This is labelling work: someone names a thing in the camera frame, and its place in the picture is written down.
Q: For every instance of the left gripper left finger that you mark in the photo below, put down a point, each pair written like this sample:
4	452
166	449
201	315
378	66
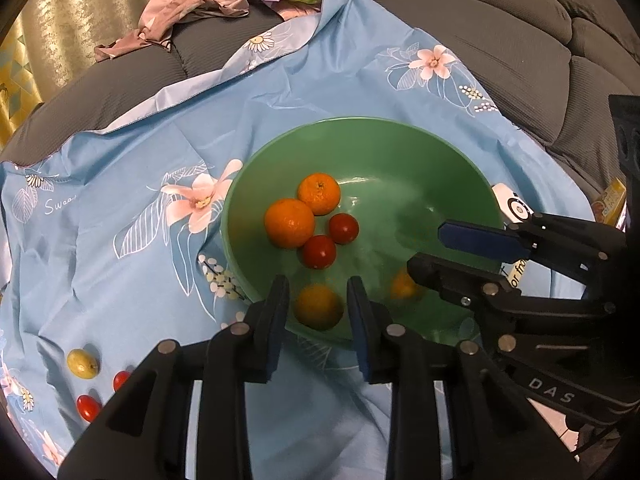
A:
142	431

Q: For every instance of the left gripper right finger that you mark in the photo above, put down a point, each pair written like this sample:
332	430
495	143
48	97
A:
454	413

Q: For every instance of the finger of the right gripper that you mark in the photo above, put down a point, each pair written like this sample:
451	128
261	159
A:
573	355
585	251

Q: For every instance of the small tan-orange fruit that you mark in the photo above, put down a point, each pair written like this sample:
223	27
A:
318	307
404	289

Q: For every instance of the red tomato small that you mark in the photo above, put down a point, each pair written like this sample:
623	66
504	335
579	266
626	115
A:
318	253

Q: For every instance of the green bowl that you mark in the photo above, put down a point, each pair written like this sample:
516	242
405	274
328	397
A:
399	182

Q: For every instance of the orange mandarin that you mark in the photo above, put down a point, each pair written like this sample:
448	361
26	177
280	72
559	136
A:
289	223
320	192

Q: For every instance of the yellow snack packet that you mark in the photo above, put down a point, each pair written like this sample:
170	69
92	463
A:
610	203

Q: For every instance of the red tomato behind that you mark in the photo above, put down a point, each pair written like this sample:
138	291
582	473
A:
119	379

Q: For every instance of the red cherry tomato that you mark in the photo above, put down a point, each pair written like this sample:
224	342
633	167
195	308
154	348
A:
88	407

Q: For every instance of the white small device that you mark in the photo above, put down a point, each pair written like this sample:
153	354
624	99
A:
513	208

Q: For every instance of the yellow-green fruit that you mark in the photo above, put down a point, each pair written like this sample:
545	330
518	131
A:
82	364

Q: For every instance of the blue floral cloth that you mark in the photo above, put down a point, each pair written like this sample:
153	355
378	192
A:
113	243

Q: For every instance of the grey sofa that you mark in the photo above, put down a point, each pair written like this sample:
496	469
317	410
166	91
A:
550	66

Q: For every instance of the golden curtain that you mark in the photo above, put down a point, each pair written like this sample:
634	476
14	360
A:
60	20

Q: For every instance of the pink clothes pile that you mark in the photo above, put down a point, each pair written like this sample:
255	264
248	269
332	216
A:
159	17

